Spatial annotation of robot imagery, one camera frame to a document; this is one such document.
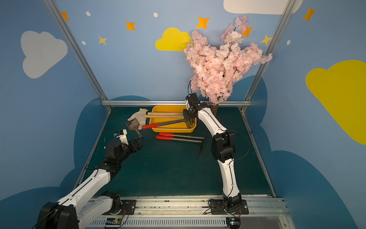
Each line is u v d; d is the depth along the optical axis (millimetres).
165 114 1089
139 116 1175
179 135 1017
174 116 1132
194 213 739
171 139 1011
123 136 748
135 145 750
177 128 1081
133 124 1076
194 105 722
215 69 671
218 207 739
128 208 737
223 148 584
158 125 1017
